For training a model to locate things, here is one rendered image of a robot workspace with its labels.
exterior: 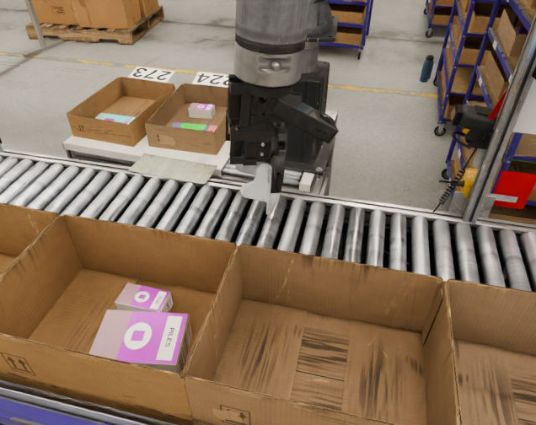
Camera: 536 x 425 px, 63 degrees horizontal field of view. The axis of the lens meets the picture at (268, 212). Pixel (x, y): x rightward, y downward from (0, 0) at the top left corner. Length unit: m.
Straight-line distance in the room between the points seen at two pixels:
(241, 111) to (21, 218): 0.65
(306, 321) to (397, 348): 0.19
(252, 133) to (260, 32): 0.14
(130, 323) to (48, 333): 0.20
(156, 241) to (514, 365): 0.74
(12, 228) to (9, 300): 0.25
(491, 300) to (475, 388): 0.16
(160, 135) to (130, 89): 0.49
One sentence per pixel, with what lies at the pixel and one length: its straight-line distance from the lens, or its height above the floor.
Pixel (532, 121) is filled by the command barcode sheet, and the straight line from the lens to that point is 1.39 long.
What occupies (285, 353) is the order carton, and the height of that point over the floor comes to 0.89.
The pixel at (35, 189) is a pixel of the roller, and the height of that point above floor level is 0.74.
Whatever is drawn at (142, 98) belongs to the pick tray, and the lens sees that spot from 2.16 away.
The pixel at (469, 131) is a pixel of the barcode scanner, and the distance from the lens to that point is 1.40.
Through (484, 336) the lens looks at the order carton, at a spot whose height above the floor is 0.91.
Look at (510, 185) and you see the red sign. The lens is 1.50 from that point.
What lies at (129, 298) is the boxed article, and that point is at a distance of 0.97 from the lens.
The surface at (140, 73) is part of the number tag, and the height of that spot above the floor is 0.86.
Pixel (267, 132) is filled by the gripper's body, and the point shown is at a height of 1.34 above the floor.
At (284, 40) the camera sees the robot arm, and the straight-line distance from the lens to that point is 0.56.
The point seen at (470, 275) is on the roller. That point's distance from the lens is 1.33.
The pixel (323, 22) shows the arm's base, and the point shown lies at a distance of 1.46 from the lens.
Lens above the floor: 1.65
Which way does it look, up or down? 40 degrees down
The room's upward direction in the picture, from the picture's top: straight up
